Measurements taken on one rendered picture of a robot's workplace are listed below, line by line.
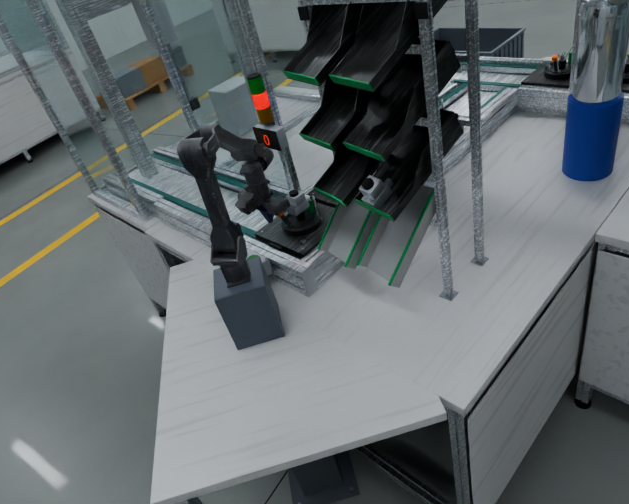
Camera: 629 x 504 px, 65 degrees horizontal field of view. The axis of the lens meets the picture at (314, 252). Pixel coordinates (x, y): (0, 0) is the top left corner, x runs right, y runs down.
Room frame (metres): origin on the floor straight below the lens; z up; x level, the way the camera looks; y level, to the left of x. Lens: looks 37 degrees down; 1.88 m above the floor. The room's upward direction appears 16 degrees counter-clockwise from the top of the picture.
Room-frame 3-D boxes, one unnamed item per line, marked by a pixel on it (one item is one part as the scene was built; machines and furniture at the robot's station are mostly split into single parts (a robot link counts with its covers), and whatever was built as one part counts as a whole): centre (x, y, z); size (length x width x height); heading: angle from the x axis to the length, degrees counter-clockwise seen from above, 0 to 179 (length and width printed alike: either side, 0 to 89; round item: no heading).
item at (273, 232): (1.40, 0.01, 0.96); 0.24 x 0.24 x 0.02; 37
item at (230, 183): (1.65, 0.17, 0.91); 0.84 x 0.28 x 0.10; 37
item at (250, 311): (1.09, 0.22, 0.96); 0.14 x 0.14 x 0.20; 1
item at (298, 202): (1.40, 0.00, 1.06); 0.08 x 0.04 x 0.07; 127
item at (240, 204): (1.29, 0.14, 1.17); 0.07 x 0.07 x 0.06; 35
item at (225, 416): (1.09, 0.17, 0.84); 0.90 x 0.70 x 0.03; 1
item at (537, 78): (1.97, -1.23, 1.01); 0.24 x 0.24 x 0.13; 37
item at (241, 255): (1.09, 0.22, 1.15); 0.09 x 0.07 x 0.06; 64
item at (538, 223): (1.66, -0.35, 0.85); 1.50 x 1.41 x 0.03; 37
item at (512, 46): (3.11, -1.27, 0.73); 0.62 x 0.42 x 0.23; 37
